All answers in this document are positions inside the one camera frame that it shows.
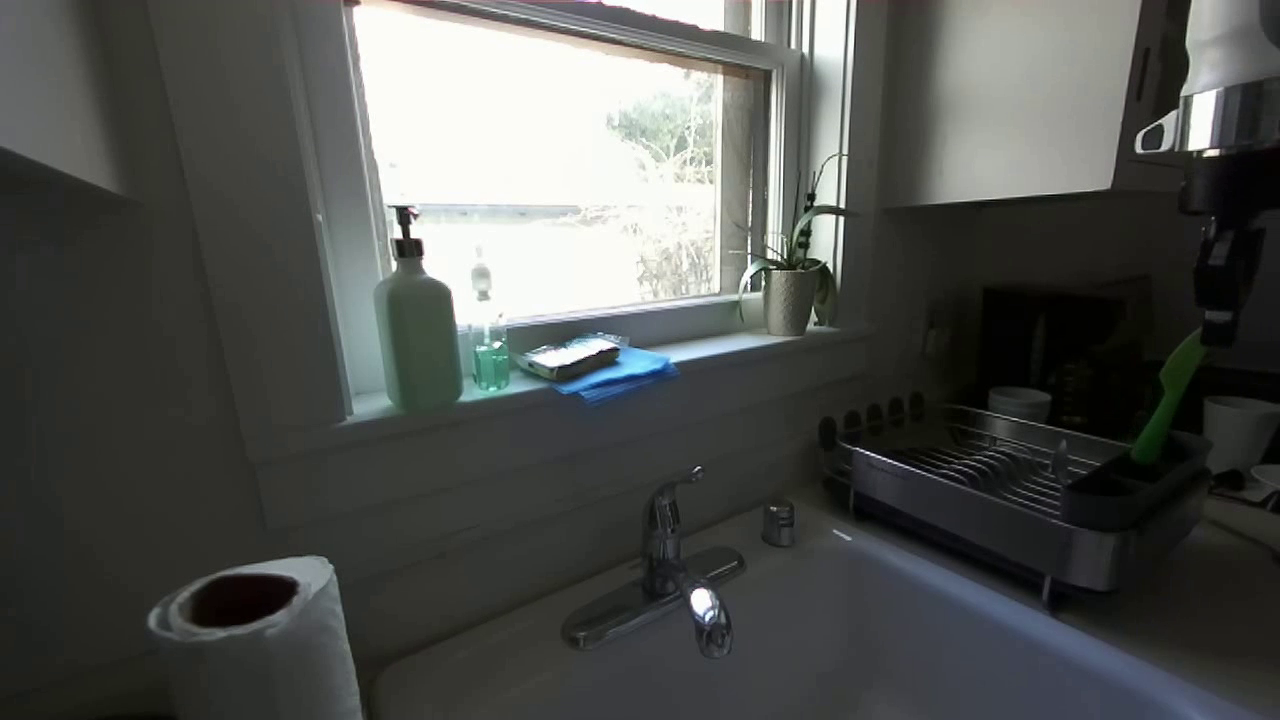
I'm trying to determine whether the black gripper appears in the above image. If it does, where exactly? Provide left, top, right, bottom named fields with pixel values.
left=1178, top=152, right=1280, bottom=352

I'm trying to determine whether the green silicone spatula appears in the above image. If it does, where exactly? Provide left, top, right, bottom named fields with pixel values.
left=1123, top=323, right=1212, bottom=474

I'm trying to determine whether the white ceramic mug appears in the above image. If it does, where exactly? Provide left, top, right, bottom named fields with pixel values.
left=1198, top=392, right=1280, bottom=480

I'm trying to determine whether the black kitchen appliance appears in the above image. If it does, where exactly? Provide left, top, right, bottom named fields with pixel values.
left=977, top=275, right=1161, bottom=413

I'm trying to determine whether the dark grey utensil caddy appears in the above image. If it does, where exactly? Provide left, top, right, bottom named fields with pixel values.
left=1059, top=443, right=1216, bottom=537

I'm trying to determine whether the pale mint plastic cup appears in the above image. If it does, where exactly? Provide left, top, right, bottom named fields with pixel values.
left=983, top=383, right=1059, bottom=426

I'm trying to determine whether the potted green plant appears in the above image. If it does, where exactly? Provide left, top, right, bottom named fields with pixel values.
left=734, top=149, right=852, bottom=341

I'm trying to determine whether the white kitchen sink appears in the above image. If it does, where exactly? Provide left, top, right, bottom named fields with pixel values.
left=372, top=514, right=1264, bottom=720

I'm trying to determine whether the chrome faucet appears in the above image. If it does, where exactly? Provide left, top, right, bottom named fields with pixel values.
left=557, top=461, right=751, bottom=660

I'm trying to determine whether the blue sponge on sill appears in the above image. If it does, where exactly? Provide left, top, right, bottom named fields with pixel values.
left=552, top=345, right=679, bottom=405

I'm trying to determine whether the black sponge tray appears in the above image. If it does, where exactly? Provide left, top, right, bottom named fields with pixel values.
left=510, top=333, right=625, bottom=388

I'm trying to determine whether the small teal bottle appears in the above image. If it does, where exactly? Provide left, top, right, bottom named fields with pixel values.
left=466, top=307, right=521, bottom=395

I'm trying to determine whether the green soap pump bottle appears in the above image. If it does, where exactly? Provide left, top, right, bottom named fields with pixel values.
left=372, top=205, right=463, bottom=420

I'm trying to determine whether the white paper towel roll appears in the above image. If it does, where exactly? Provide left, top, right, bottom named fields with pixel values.
left=143, top=552, right=366, bottom=720

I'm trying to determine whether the wide white wall cabinet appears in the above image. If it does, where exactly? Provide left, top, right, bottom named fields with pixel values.
left=880, top=0, right=1152, bottom=212

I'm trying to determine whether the steel wire dish rack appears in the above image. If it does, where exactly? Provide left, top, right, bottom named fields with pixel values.
left=814, top=395, right=1216, bottom=615

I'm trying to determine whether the white window frame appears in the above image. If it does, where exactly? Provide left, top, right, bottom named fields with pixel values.
left=284, top=0, right=866, bottom=432

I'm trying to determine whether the narrow white wall cabinet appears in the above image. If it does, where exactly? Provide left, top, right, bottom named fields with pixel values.
left=0, top=0, right=135, bottom=199

